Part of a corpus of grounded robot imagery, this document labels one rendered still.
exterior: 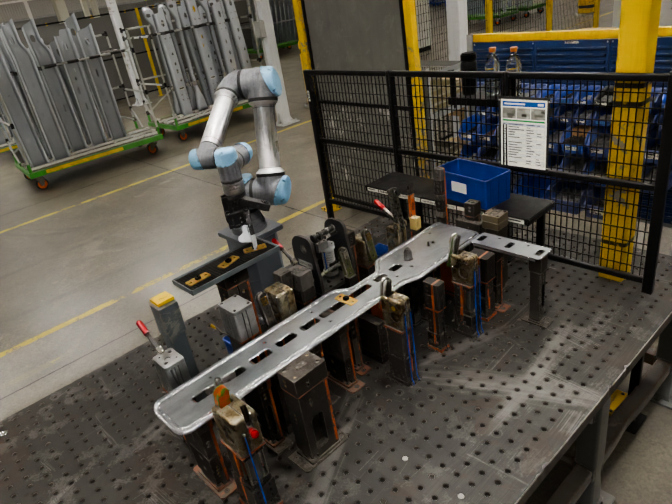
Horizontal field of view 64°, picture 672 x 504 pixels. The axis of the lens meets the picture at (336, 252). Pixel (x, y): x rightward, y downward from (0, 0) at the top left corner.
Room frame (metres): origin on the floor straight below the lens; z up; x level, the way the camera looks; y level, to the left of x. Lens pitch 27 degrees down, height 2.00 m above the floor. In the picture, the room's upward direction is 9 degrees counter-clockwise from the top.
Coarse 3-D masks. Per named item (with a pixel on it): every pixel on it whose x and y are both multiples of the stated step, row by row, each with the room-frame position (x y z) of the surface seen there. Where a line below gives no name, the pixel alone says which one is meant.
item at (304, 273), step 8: (296, 272) 1.71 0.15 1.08; (304, 272) 1.70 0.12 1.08; (296, 280) 1.69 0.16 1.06; (304, 280) 1.68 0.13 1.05; (312, 280) 1.71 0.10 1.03; (296, 288) 1.70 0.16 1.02; (304, 288) 1.68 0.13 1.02; (312, 288) 1.70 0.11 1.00; (296, 296) 1.70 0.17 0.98; (304, 296) 1.67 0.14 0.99; (312, 296) 1.70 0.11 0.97; (304, 304) 1.67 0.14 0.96; (312, 320) 1.70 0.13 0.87; (304, 328) 1.70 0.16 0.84
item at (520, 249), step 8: (472, 240) 1.87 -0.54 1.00; (488, 240) 1.85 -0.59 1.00; (496, 240) 1.84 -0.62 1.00; (504, 240) 1.83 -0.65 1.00; (512, 240) 1.82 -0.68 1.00; (488, 248) 1.80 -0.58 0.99; (496, 248) 1.78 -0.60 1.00; (504, 248) 1.77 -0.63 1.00; (512, 248) 1.76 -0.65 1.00; (520, 248) 1.75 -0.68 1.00; (528, 248) 1.74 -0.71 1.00; (536, 248) 1.73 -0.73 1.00; (544, 248) 1.72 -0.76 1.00; (520, 256) 1.70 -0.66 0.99; (528, 256) 1.68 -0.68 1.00; (536, 256) 1.67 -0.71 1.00
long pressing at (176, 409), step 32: (384, 256) 1.86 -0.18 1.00; (416, 256) 1.82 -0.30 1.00; (352, 288) 1.66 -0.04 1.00; (288, 320) 1.52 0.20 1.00; (320, 320) 1.49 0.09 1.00; (352, 320) 1.48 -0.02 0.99; (256, 352) 1.38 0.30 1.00; (288, 352) 1.35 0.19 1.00; (192, 384) 1.27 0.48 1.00; (224, 384) 1.25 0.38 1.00; (256, 384) 1.23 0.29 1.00; (160, 416) 1.16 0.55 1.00; (192, 416) 1.14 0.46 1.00
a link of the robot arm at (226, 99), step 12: (228, 84) 2.18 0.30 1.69; (216, 96) 2.16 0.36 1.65; (228, 96) 2.14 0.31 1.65; (240, 96) 2.19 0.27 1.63; (216, 108) 2.08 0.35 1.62; (228, 108) 2.10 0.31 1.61; (216, 120) 2.03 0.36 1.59; (228, 120) 2.07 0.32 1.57; (204, 132) 1.99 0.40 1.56; (216, 132) 1.98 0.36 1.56; (204, 144) 1.92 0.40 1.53; (216, 144) 1.94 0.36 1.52; (192, 156) 1.89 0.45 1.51; (204, 156) 1.88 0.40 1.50; (204, 168) 1.89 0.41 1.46; (216, 168) 1.89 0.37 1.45
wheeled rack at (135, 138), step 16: (128, 32) 8.19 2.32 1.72; (0, 96) 7.15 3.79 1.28; (0, 128) 7.88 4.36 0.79; (144, 128) 8.65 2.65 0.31; (112, 144) 7.88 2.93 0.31; (128, 144) 7.89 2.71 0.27; (144, 144) 8.03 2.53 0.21; (16, 160) 7.88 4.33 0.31; (64, 160) 7.48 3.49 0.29; (80, 160) 7.48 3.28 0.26; (32, 176) 7.12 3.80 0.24
